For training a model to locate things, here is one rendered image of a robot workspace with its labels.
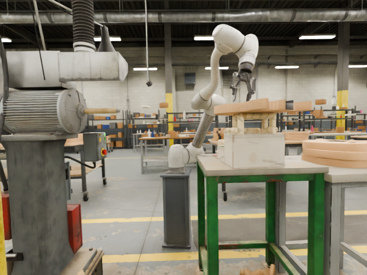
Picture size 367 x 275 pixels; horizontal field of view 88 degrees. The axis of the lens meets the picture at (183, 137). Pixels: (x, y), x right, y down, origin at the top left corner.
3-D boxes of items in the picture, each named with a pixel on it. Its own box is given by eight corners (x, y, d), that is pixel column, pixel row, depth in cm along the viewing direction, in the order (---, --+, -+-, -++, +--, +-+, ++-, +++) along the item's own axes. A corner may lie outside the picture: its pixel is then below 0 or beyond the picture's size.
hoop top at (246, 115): (238, 118, 95) (238, 112, 94) (236, 119, 98) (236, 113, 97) (277, 118, 96) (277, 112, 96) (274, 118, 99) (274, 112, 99)
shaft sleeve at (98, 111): (85, 107, 111) (87, 112, 113) (83, 110, 109) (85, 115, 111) (116, 106, 111) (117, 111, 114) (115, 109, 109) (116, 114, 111)
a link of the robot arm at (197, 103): (196, 88, 150) (210, 89, 157) (185, 100, 165) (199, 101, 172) (201, 102, 146) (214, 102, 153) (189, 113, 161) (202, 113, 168)
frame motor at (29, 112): (-10, 136, 98) (-14, 85, 96) (30, 134, 125) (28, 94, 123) (70, 134, 99) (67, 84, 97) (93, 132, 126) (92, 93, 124)
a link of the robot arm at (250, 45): (247, 67, 118) (230, 57, 114) (250, 47, 122) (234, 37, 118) (261, 58, 109) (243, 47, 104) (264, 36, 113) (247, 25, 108)
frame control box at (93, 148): (58, 172, 126) (56, 133, 125) (76, 166, 147) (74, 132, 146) (95, 171, 127) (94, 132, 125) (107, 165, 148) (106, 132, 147)
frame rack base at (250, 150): (233, 169, 94) (232, 135, 93) (224, 163, 109) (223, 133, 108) (285, 167, 96) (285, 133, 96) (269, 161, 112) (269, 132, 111)
